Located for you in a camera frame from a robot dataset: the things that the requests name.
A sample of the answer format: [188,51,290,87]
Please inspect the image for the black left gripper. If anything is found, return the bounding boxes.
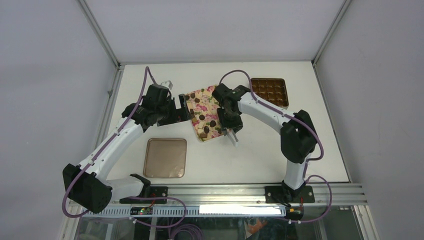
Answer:
[156,94,192,126]

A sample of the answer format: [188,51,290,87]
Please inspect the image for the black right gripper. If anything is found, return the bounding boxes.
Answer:
[217,106,243,135]

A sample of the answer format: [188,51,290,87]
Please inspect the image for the silver metal tongs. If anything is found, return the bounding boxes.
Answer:
[226,129,239,147]

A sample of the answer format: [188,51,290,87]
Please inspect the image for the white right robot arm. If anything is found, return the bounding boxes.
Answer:
[212,83,319,203]

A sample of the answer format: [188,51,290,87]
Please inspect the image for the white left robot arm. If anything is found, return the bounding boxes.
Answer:
[62,81,189,214]

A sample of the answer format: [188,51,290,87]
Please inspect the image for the dark heart chocolate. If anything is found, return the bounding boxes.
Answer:
[209,120,217,128]

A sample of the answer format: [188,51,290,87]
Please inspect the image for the white rectangular chocolate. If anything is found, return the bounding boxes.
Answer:
[197,121,205,129]

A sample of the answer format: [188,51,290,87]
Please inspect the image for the gold chocolate box with dividers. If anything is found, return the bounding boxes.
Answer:
[251,78,289,109]

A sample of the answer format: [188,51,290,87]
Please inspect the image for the floral rectangular tray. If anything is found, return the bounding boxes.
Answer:
[185,85,224,143]

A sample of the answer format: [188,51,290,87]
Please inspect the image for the gold box lid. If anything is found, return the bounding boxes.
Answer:
[143,138,187,179]

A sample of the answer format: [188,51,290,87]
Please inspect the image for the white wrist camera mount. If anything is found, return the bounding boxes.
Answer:
[160,80,173,91]

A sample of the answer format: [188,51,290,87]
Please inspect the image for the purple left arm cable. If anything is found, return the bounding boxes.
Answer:
[60,66,186,229]

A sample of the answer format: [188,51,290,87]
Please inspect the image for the aluminium mounting rail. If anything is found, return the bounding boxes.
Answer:
[145,183,368,207]

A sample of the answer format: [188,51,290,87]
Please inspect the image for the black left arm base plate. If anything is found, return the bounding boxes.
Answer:
[119,186,169,205]

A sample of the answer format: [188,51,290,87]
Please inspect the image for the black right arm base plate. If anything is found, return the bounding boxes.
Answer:
[264,185,315,204]

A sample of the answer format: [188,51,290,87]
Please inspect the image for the white slotted cable duct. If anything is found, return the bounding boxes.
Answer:
[85,204,286,218]

